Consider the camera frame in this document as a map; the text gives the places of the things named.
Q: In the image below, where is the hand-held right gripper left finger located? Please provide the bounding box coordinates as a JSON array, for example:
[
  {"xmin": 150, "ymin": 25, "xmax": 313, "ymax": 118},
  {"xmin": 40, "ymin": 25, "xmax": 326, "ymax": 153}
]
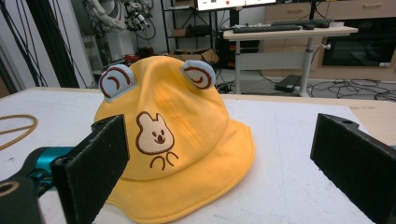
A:
[{"xmin": 50, "ymin": 114, "xmax": 130, "ymax": 224}]

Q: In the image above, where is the white height-adjustable desk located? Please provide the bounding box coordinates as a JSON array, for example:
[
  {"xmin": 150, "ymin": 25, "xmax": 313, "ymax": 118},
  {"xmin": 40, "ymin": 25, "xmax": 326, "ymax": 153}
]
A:
[{"xmin": 222, "ymin": 25, "xmax": 360, "ymax": 98}]

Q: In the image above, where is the wooden cabinet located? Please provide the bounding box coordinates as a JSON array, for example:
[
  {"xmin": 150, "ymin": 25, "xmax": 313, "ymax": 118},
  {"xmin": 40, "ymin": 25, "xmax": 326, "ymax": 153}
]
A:
[{"xmin": 263, "ymin": 0, "xmax": 396, "ymax": 82}]

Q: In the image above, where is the black computer tower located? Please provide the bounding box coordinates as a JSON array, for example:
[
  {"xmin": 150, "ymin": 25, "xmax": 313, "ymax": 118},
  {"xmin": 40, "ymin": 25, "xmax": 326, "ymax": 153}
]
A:
[{"xmin": 217, "ymin": 30, "xmax": 262, "ymax": 70}]

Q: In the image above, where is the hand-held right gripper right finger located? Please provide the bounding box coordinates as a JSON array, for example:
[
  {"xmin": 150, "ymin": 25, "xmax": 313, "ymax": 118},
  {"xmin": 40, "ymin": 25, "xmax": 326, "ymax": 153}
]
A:
[{"xmin": 310, "ymin": 113, "xmax": 396, "ymax": 224}]

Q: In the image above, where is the tangle of black floor cables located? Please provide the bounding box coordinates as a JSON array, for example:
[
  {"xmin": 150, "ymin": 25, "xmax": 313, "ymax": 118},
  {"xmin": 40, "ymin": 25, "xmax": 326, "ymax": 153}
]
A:
[{"xmin": 306, "ymin": 78, "xmax": 396, "ymax": 103}]

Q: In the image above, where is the yellow bear-ear bucket hat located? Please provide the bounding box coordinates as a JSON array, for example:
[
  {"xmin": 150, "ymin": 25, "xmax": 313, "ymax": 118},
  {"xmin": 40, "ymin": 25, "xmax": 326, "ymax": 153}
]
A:
[{"xmin": 93, "ymin": 55, "xmax": 256, "ymax": 224}]

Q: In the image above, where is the black box on floor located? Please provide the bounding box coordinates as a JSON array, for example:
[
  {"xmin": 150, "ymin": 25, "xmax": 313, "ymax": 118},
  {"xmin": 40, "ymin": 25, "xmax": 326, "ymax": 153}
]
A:
[{"xmin": 274, "ymin": 74, "xmax": 303, "ymax": 93}]

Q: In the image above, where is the open cardboard box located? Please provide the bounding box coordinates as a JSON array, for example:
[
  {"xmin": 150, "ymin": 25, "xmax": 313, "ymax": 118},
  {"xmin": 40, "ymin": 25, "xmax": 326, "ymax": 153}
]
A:
[{"xmin": 168, "ymin": 48, "xmax": 219, "ymax": 64}]

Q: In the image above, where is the tan rubber band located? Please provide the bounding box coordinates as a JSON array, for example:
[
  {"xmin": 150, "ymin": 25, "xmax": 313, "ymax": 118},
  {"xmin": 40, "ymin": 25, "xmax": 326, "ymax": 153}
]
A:
[{"xmin": 0, "ymin": 114, "xmax": 38, "ymax": 152}]

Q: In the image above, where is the bundle of black hanging cables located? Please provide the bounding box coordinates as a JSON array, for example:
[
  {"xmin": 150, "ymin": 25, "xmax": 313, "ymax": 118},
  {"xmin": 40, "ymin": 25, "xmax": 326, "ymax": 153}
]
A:
[{"xmin": 25, "ymin": 0, "xmax": 81, "ymax": 89}]

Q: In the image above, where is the black metal shelf rack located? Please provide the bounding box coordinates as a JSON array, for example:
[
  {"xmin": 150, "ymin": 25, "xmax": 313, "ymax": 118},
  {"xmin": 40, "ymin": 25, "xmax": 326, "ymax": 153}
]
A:
[{"xmin": 161, "ymin": 0, "xmax": 219, "ymax": 54}]

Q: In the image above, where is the black keyboard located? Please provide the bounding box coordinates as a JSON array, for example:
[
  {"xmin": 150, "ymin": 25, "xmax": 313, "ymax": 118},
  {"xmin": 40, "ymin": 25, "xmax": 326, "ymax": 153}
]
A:
[
  {"xmin": 233, "ymin": 24, "xmax": 303, "ymax": 35},
  {"xmin": 270, "ymin": 18, "xmax": 334, "ymax": 29}
]

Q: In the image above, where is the white table mat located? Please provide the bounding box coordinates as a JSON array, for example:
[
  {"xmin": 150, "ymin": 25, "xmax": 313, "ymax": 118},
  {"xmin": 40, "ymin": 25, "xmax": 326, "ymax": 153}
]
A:
[{"xmin": 0, "ymin": 88, "xmax": 376, "ymax": 224}]

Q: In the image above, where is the computer monitor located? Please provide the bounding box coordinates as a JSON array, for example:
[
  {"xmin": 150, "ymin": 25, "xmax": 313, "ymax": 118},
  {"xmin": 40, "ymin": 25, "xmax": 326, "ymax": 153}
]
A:
[{"xmin": 196, "ymin": 0, "xmax": 277, "ymax": 12}]

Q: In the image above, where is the black built-in oven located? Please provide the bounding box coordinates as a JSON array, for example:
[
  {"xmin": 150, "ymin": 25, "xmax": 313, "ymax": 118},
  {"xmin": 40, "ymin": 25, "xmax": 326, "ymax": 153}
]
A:
[{"xmin": 322, "ymin": 18, "xmax": 396, "ymax": 67}]

